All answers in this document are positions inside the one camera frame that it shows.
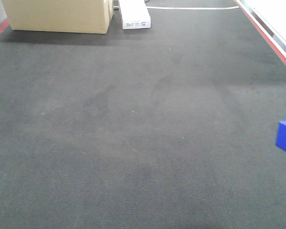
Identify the long white cardboard box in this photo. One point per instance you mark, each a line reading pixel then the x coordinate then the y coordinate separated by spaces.
pixel 134 14

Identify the large cardboard box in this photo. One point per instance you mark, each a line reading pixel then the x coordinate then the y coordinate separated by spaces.
pixel 76 16

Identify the white conveyor side rail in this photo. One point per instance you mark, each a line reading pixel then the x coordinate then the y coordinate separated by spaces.
pixel 269 16

